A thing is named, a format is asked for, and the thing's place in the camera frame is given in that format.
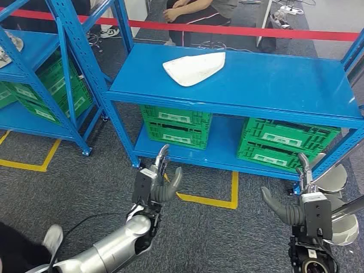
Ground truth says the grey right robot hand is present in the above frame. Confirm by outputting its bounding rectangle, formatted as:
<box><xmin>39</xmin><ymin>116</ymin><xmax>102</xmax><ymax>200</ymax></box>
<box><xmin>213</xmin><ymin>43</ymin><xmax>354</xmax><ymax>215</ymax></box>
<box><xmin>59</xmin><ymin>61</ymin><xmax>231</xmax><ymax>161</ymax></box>
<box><xmin>261</xmin><ymin>152</ymin><xmax>319</xmax><ymax>227</ymax></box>

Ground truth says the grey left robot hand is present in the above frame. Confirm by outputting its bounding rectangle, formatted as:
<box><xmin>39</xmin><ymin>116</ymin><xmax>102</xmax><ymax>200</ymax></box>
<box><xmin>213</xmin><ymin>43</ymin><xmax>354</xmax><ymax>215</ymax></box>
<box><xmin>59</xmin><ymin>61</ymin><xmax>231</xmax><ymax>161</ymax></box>
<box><xmin>150</xmin><ymin>144</ymin><xmax>184</xmax><ymax>205</ymax></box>

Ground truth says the white plastic car part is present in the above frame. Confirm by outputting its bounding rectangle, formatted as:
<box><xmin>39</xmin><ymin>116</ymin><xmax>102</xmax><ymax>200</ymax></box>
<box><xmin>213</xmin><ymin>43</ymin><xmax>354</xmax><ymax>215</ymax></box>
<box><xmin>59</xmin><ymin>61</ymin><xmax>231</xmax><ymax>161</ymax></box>
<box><xmin>162</xmin><ymin>52</ymin><xmax>227</xmax><ymax>88</ymax></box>

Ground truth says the blue metal shelf rack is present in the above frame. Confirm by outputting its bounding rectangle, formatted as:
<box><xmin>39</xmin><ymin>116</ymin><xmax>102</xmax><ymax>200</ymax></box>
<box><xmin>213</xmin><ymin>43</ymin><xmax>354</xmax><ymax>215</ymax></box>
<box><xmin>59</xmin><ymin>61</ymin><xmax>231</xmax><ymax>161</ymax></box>
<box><xmin>45</xmin><ymin>0</ymin><xmax>364</xmax><ymax>189</ymax></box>
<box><xmin>0</xmin><ymin>0</ymin><xmax>94</xmax><ymax>157</ymax></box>

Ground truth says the silver wheel cover part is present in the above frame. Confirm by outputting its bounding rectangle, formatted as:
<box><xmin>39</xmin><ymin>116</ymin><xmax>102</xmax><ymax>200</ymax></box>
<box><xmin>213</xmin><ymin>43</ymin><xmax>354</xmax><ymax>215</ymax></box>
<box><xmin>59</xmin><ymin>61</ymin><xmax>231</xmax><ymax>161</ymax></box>
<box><xmin>0</xmin><ymin>31</ymin><xmax>24</xmax><ymax>69</ymax></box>

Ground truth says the green plastic crate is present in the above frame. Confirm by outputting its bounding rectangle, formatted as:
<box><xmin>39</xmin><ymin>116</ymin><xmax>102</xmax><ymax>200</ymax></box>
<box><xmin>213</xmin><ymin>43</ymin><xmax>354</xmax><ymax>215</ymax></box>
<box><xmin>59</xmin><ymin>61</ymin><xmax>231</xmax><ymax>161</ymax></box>
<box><xmin>0</xmin><ymin>82</ymin><xmax>17</xmax><ymax>110</ymax></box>
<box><xmin>139</xmin><ymin>105</ymin><xmax>213</xmax><ymax>151</ymax></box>
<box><xmin>5</xmin><ymin>51</ymin><xmax>94</xmax><ymax>125</ymax></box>
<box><xmin>236</xmin><ymin>117</ymin><xmax>341</xmax><ymax>173</ymax></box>

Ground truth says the shiny silver metal object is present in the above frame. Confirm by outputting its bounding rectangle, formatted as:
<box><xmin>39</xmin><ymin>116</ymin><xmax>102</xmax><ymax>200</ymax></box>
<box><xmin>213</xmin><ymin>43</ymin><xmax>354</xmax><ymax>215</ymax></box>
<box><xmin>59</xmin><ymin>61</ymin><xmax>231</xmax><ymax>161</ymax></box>
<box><xmin>310</xmin><ymin>152</ymin><xmax>364</xmax><ymax>246</ymax></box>

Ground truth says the black chrome stool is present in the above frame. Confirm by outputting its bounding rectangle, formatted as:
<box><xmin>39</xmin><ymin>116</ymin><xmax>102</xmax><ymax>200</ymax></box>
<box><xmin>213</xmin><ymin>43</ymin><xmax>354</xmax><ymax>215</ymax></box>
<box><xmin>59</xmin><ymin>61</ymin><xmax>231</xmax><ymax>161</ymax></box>
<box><xmin>196</xmin><ymin>40</ymin><xmax>227</xmax><ymax>51</ymax></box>
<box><xmin>85</xmin><ymin>32</ymin><xmax>103</xmax><ymax>53</ymax></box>

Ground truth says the white panel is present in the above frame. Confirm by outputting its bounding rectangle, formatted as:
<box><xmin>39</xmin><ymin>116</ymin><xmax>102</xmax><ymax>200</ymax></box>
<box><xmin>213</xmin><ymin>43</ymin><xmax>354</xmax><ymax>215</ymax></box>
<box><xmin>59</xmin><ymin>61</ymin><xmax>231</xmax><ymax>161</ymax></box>
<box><xmin>256</xmin><ymin>0</ymin><xmax>274</xmax><ymax>48</ymax></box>

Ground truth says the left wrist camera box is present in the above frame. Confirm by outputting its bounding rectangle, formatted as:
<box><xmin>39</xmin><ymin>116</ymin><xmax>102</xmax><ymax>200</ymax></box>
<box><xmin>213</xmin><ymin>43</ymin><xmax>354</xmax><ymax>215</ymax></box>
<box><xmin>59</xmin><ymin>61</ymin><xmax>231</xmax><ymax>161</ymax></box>
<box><xmin>131</xmin><ymin>168</ymin><xmax>158</xmax><ymax>206</ymax></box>

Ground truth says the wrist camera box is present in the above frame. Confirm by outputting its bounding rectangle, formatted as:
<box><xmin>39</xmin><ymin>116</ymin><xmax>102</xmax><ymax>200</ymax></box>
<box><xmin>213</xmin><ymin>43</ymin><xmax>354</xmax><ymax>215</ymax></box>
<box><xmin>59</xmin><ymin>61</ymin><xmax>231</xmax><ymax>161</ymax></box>
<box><xmin>303</xmin><ymin>192</ymin><xmax>333</xmax><ymax>240</ymax></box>
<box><xmin>131</xmin><ymin>168</ymin><xmax>158</xmax><ymax>206</ymax></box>

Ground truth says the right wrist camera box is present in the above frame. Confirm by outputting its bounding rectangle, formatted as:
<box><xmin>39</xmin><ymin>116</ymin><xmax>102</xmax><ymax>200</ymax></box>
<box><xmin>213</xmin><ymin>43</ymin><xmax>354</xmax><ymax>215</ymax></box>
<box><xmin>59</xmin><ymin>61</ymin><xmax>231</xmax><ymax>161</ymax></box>
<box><xmin>303</xmin><ymin>192</ymin><xmax>333</xmax><ymax>240</ymax></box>

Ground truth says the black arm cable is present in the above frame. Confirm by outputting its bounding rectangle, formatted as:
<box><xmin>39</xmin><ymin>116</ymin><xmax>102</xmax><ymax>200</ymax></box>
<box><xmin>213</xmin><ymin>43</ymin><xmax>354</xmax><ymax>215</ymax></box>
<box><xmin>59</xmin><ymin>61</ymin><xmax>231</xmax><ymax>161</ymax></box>
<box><xmin>51</xmin><ymin>213</ymin><xmax>128</xmax><ymax>264</ymax></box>

